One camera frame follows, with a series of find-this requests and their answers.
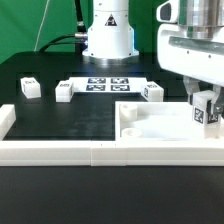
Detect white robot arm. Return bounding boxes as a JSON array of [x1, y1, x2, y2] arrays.
[[83, 0, 224, 115]]

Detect white U-shaped obstacle fence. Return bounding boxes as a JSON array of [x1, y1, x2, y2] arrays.
[[0, 104, 224, 166]]

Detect white cable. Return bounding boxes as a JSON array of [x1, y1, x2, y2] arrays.
[[34, 0, 51, 53]]

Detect white square table top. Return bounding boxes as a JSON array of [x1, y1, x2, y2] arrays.
[[115, 101, 224, 141]]

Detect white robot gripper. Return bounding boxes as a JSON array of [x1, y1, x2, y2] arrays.
[[156, 0, 224, 115]]

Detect black cables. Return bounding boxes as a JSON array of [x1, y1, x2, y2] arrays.
[[39, 0, 90, 53]]

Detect white sheet of tags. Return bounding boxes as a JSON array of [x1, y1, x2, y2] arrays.
[[69, 77, 146, 93]]

